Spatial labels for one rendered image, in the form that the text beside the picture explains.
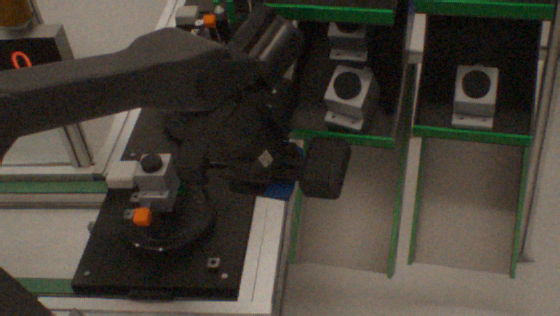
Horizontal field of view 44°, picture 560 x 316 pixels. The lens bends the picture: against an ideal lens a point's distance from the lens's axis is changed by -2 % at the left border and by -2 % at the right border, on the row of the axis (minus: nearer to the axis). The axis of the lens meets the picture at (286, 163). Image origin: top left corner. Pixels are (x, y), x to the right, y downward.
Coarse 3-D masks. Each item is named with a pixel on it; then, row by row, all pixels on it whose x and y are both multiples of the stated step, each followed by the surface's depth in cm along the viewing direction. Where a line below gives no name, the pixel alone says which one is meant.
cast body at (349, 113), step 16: (336, 80) 75; (352, 80) 75; (368, 80) 76; (336, 96) 76; (352, 96) 75; (368, 96) 76; (336, 112) 78; (352, 112) 76; (368, 112) 78; (336, 128) 79; (352, 128) 77
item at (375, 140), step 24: (408, 0) 78; (312, 24) 87; (408, 24) 80; (312, 48) 86; (384, 48) 84; (408, 48) 82; (312, 72) 85; (384, 72) 83; (312, 96) 83; (384, 96) 81; (312, 120) 82; (384, 120) 80; (360, 144) 79; (384, 144) 78
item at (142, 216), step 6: (144, 204) 94; (150, 204) 94; (138, 210) 92; (144, 210) 92; (150, 210) 94; (138, 216) 92; (144, 216) 92; (150, 216) 93; (138, 222) 92; (144, 222) 92; (150, 222) 93; (144, 228) 95; (150, 228) 95; (156, 228) 96; (150, 234) 97; (156, 234) 97; (162, 234) 98
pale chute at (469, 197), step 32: (448, 160) 91; (480, 160) 90; (512, 160) 89; (416, 192) 88; (448, 192) 91; (480, 192) 90; (512, 192) 89; (416, 224) 89; (448, 224) 91; (480, 224) 90; (512, 224) 89; (416, 256) 92; (448, 256) 90; (480, 256) 89; (512, 256) 85
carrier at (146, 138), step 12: (144, 108) 127; (156, 108) 126; (144, 120) 124; (156, 120) 124; (168, 120) 120; (132, 132) 122; (144, 132) 121; (156, 132) 121; (168, 132) 120; (132, 144) 119; (144, 144) 119; (156, 144) 119; (168, 144) 118; (180, 144) 118; (132, 156) 117
